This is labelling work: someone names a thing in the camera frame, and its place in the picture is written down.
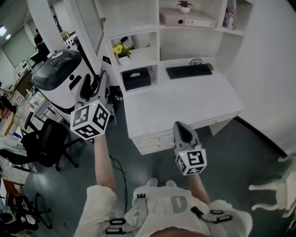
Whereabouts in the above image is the white glass cabinet door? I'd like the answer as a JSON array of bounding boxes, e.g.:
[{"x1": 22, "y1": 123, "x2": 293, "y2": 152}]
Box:
[{"x1": 62, "y1": 0, "x2": 106, "y2": 75}]

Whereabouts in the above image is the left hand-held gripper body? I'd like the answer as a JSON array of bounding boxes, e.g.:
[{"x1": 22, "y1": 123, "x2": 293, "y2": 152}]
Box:
[{"x1": 70, "y1": 87, "x2": 114, "y2": 141}]

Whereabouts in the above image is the black chair base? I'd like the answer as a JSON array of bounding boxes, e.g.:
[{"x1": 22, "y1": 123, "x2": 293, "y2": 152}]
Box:
[{"x1": 13, "y1": 193, "x2": 53, "y2": 230}]

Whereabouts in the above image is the person's beige clothing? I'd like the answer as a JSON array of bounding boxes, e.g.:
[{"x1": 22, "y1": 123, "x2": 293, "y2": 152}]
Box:
[{"x1": 74, "y1": 184, "x2": 254, "y2": 237}]

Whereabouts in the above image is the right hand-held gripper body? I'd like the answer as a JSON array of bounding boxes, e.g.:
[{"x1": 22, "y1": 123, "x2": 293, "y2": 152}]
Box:
[{"x1": 172, "y1": 140, "x2": 207, "y2": 177}]

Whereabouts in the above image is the black floor cable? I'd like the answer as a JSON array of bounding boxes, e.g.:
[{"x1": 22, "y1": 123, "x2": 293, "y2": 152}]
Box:
[{"x1": 108, "y1": 154, "x2": 129, "y2": 216}]

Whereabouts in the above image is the black keyboard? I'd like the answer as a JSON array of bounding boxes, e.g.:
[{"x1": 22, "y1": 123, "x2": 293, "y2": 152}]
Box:
[{"x1": 166, "y1": 64, "x2": 213, "y2": 80}]

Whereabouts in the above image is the wooden side table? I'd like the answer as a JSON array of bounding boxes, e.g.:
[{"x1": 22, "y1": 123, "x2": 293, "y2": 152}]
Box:
[{"x1": 0, "y1": 156, "x2": 37, "y2": 193}]

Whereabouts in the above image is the yellow flower in white pot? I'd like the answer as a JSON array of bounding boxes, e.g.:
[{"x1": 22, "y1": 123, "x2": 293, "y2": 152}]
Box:
[{"x1": 112, "y1": 41, "x2": 133, "y2": 66}]

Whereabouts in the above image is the black office chair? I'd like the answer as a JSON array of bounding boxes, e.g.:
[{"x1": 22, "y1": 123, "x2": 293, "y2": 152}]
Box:
[{"x1": 20, "y1": 112, "x2": 84, "y2": 172}]

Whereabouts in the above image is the white shelf cabinet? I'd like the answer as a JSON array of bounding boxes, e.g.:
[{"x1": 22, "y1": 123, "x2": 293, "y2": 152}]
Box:
[{"x1": 94, "y1": 0, "x2": 255, "y2": 94}]

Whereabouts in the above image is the white desk with drawers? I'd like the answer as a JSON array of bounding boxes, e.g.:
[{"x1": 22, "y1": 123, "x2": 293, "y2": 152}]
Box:
[{"x1": 123, "y1": 60, "x2": 245, "y2": 156}]

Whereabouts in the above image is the white and black robot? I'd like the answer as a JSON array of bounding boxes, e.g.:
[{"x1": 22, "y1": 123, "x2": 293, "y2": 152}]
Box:
[{"x1": 31, "y1": 37, "x2": 110, "y2": 115}]

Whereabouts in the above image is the person's right forearm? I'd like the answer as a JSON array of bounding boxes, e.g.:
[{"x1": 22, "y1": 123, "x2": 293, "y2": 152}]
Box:
[{"x1": 187, "y1": 172, "x2": 211, "y2": 205}]

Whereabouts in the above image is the row of books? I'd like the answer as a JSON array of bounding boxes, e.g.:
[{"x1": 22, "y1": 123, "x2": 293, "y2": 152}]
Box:
[{"x1": 222, "y1": 0, "x2": 237, "y2": 31}]

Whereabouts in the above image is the person's left forearm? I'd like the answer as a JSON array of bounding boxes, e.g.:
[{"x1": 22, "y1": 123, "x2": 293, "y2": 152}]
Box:
[{"x1": 93, "y1": 132, "x2": 117, "y2": 193}]

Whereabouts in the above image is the small green potted plant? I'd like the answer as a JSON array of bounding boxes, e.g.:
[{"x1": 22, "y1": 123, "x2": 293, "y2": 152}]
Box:
[{"x1": 176, "y1": 0, "x2": 194, "y2": 14}]

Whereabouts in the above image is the beige file binder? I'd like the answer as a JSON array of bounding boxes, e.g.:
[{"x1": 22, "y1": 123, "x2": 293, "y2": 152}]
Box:
[{"x1": 159, "y1": 7, "x2": 217, "y2": 29}]

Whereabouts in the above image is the black tissue box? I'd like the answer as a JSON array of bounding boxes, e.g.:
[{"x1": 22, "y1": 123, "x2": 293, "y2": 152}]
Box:
[{"x1": 122, "y1": 68, "x2": 152, "y2": 91}]

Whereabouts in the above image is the white wooden chair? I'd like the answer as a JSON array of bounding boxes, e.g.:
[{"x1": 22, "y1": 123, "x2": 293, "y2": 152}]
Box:
[{"x1": 248, "y1": 153, "x2": 296, "y2": 218}]

